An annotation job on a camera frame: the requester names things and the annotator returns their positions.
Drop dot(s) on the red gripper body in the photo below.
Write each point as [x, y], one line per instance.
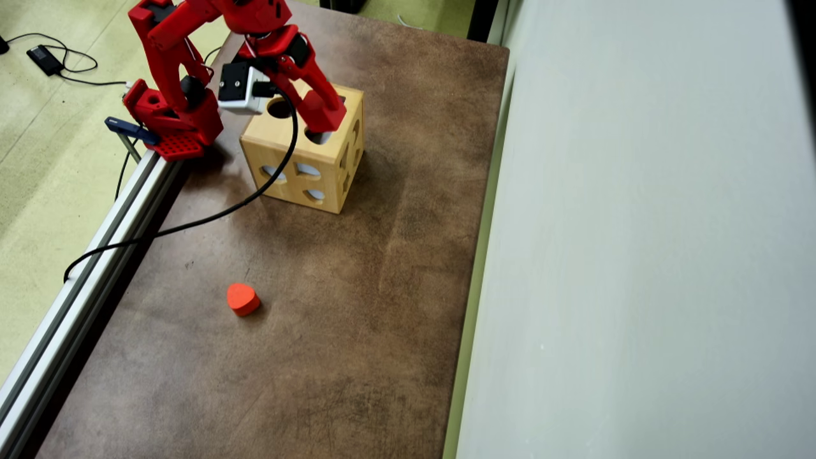
[299, 56]

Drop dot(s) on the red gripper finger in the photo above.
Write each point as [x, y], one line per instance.
[331, 86]
[290, 86]

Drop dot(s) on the red cube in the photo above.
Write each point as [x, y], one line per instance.
[324, 121]

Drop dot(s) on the red robot arm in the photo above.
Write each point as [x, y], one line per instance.
[162, 57]

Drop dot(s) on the black box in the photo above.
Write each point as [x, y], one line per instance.
[343, 5]

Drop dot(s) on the wooden shape sorter box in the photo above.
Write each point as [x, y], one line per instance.
[290, 188]

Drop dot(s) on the blue clamp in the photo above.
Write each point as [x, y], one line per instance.
[127, 127]

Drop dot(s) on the orange rounded triangle block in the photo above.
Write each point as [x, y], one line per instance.
[242, 298]

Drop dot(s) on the black power adapter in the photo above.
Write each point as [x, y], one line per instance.
[44, 59]

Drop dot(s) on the white partition panel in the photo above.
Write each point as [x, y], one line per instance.
[637, 255]

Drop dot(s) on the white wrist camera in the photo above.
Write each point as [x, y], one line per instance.
[237, 86]

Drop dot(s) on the dark vertical post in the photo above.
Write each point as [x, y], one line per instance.
[482, 19]

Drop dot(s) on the aluminium profile rail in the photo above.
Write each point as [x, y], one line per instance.
[80, 303]

